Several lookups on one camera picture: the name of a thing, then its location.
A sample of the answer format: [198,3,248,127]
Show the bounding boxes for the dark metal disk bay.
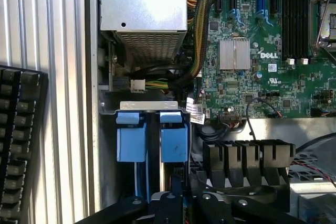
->
[99,109,193,204]

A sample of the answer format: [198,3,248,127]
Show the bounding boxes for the black RAM slot bank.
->
[281,0,311,62]

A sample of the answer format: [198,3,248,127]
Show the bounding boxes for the black plastic fan shroud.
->
[202,139,297,191]

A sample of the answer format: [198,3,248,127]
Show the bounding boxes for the white barcode label tag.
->
[185,97,206,124]

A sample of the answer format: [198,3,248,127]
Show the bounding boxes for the green Dell motherboard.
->
[186,0,336,120]

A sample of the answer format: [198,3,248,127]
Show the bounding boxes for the silver PC case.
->
[83,0,336,224]

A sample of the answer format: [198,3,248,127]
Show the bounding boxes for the silver chipset heatsink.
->
[219,38,251,72]

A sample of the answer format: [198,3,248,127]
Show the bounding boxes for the black keyboard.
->
[0,63,49,224]

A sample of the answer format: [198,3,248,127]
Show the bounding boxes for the silver power supply box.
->
[99,0,188,65]

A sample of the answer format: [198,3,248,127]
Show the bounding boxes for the thin black wire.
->
[245,97,283,141]

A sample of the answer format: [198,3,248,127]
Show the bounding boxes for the thick black cable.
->
[296,132,336,152]

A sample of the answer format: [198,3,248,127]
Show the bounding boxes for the white power wire connector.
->
[130,79,146,93]

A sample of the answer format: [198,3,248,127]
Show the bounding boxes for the braided black cable bundle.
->
[167,0,217,91]

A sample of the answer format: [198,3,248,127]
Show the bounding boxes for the CPU socket with metal frame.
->
[309,0,336,58]

